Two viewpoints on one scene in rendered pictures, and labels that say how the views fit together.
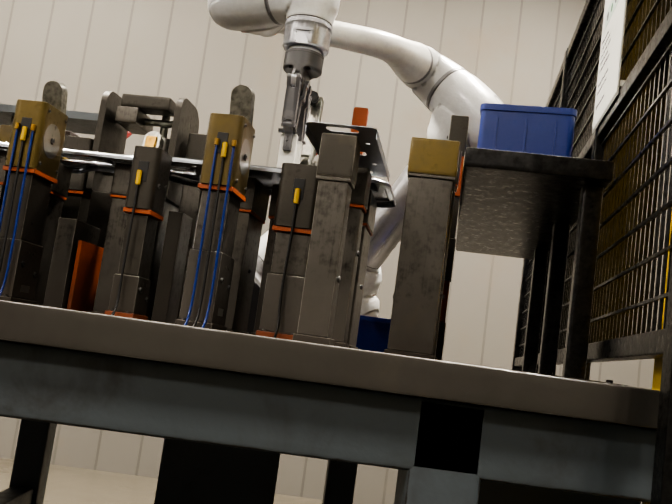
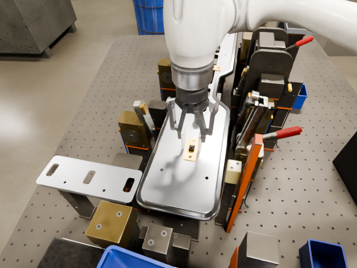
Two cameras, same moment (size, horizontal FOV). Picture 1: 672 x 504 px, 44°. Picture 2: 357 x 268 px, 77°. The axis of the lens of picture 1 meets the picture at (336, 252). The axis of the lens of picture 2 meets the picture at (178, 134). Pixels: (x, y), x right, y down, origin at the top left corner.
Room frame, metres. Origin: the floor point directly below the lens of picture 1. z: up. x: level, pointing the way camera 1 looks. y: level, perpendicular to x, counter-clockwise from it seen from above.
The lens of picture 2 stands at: (1.54, -0.32, 1.54)
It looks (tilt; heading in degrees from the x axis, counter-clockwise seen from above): 48 degrees down; 97
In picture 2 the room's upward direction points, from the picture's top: 3 degrees counter-clockwise
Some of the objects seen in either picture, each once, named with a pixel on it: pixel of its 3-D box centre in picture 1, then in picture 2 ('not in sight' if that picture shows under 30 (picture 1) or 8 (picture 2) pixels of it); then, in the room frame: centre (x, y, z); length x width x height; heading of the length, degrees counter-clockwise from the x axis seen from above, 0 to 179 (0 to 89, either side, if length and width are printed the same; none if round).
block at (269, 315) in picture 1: (292, 255); (130, 185); (1.31, 0.07, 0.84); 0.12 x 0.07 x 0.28; 172
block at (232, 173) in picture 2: not in sight; (226, 198); (1.63, 0.01, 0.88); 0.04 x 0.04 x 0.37; 82
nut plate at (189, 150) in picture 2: not in sight; (192, 148); (1.52, 0.11, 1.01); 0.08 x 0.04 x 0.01; 82
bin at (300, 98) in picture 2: not in sight; (294, 95); (2.05, 0.72, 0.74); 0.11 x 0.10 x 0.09; 82
